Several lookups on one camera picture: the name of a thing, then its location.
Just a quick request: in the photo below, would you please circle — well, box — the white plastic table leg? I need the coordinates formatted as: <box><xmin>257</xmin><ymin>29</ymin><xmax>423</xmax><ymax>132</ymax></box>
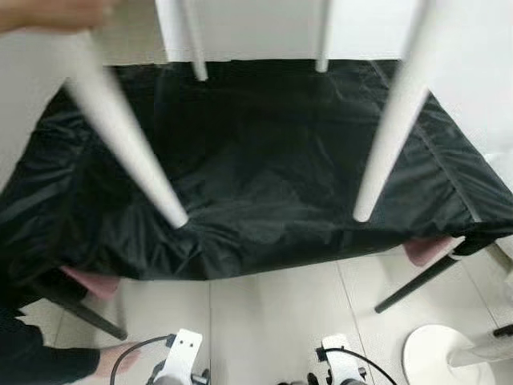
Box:
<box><xmin>314</xmin><ymin>0</ymin><xmax>334</xmax><ymax>74</ymax></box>
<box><xmin>353</xmin><ymin>0</ymin><xmax>450</xmax><ymax>224</ymax></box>
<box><xmin>44</xmin><ymin>28</ymin><xmax>191</xmax><ymax>229</ymax></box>
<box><xmin>180</xmin><ymin>0</ymin><xmax>208</xmax><ymax>82</ymax></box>

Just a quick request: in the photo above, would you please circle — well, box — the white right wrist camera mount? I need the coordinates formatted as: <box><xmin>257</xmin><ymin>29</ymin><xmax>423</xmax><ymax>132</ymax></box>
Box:
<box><xmin>320</xmin><ymin>334</ymin><xmax>363</xmax><ymax>385</ymax></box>

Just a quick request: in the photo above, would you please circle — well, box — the person bare foot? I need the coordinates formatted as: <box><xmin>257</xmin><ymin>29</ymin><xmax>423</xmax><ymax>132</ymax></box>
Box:
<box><xmin>91</xmin><ymin>341</ymin><xmax>145</xmax><ymax>380</ymax></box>

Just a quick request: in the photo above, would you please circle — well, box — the white round floor stand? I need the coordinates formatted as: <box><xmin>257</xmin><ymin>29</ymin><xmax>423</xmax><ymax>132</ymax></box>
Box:
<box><xmin>402</xmin><ymin>324</ymin><xmax>513</xmax><ymax>385</ymax></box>

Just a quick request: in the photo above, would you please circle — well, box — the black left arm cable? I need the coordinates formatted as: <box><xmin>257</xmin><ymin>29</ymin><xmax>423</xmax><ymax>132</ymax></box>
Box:
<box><xmin>109</xmin><ymin>334</ymin><xmax>175</xmax><ymax>385</ymax></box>

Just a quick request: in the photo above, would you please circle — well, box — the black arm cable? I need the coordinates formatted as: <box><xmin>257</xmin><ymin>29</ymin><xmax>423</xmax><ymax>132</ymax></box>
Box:
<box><xmin>315</xmin><ymin>346</ymin><xmax>398</xmax><ymax>385</ymax></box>
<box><xmin>109</xmin><ymin>334</ymin><xmax>175</xmax><ymax>385</ymax></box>

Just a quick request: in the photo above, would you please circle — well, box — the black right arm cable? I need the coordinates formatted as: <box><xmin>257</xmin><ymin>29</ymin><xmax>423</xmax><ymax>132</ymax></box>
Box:
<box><xmin>315</xmin><ymin>346</ymin><xmax>398</xmax><ymax>385</ymax></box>

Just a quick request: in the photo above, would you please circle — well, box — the person bare hand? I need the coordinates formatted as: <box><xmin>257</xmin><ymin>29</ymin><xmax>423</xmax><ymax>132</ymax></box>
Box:
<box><xmin>0</xmin><ymin>0</ymin><xmax>121</xmax><ymax>34</ymax></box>

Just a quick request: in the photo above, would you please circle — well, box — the person black trouser leg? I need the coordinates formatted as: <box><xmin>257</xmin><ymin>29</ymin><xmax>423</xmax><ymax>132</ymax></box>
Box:
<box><xmin>0</xmin><ymin>308</ymin><xmax>102</xmax><ymax>385</ymax></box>

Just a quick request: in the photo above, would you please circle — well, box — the black metal table leg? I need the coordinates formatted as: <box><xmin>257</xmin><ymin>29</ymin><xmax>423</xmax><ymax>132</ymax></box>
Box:
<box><xmin>374</xmin><ymin>255</ymin><xmax>463</xmax><ymax>314</ymax></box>
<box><xmin>40</xmin><ymin>290</ymin><xmax>129</xmax><ymax>342</ymax></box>

